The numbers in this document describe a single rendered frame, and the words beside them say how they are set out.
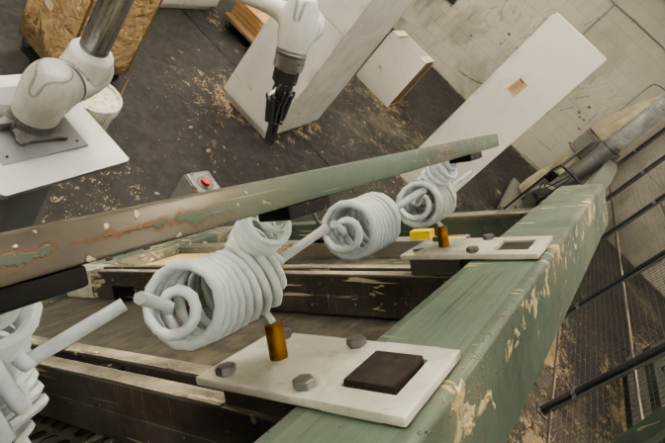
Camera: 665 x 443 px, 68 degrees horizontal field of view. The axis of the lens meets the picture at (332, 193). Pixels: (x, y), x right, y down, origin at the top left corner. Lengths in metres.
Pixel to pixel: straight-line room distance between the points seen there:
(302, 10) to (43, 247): 1.26
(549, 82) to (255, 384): 4.55
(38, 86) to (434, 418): 1.70
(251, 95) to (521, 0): 6.09
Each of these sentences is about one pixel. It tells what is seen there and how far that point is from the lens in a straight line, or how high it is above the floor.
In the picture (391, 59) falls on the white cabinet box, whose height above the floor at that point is 0.46.
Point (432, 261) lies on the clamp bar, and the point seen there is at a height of 1.79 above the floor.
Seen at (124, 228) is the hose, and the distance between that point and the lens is 0.25.
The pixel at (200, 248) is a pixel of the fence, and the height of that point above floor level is 0.98.
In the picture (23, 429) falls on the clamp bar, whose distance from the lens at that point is 0.33.
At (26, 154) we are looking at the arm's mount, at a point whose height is 0.75.
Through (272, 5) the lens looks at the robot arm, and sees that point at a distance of 1.62.
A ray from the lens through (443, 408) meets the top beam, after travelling 0.36.
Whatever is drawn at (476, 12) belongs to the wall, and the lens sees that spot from 9.37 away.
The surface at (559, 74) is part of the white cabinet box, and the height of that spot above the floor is 1.73.
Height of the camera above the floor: 2.13
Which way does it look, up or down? 31 degrees down
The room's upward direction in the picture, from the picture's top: 43 degrees clockwise
